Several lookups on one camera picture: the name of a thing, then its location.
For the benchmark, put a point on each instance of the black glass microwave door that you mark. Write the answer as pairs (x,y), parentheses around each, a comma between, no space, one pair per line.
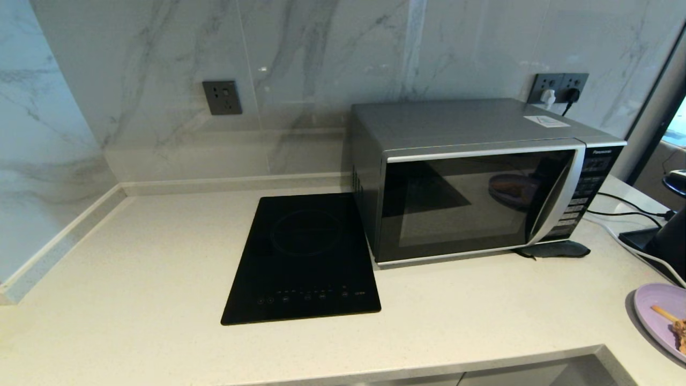
(429,214)

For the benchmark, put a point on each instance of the purple plate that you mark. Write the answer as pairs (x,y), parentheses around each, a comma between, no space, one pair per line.
(659,335)

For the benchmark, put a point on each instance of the silver microwave oven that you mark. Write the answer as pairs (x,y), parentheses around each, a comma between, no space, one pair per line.
(455,120)

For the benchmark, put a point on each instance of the black pad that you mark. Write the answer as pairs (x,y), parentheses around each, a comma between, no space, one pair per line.
(557,250)

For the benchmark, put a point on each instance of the black induction cooktop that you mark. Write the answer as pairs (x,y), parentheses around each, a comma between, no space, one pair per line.
(300,257)

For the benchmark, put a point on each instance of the white paper sticker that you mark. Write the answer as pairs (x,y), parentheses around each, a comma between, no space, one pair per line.
(546,121)

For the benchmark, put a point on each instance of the white power plug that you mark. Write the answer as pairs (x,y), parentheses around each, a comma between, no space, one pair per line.
(547,98)

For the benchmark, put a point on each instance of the black power plug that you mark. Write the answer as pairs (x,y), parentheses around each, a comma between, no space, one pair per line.
(573,95)

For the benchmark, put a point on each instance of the flat black appliance base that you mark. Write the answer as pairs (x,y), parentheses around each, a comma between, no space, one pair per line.
(638,238)

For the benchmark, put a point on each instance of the black round stool seat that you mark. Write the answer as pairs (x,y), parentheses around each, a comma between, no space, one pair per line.
(676,182)

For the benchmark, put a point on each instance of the yellow french fry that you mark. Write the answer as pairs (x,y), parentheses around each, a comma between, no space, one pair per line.
(664,313)

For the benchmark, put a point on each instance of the grey wall socket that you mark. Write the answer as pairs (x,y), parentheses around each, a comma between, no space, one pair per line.
(538,80)
(578,79)
(222,97)

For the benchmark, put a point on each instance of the dark door frame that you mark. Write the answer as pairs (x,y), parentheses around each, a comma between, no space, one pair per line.
(656,118)

